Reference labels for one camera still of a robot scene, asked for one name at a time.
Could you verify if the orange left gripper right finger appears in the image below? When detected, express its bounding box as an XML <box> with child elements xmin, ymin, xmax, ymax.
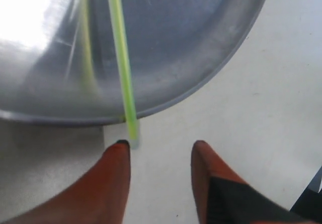
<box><xmin>191</xmin><ymin>140</ymin><xmax>312</xmax><ymax>223</ymax></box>

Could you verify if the round stainless steel plate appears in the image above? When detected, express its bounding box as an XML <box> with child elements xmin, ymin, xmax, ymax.
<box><xmin>1</xmin><ymin>0</ymin><xmax>265</xmax><ymax>126</ymax></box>

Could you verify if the green glow stick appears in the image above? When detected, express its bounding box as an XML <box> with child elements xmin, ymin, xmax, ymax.
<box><xmin>108</xmin><ymin>0</ymin><xmax>140</xmax><ymax>150</ymax></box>

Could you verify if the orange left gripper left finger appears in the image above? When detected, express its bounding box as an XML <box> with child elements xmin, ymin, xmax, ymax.
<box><xmin>6</xmin><ymin>140</ymin><xmax>131</xmax><ymax>223</ymax></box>

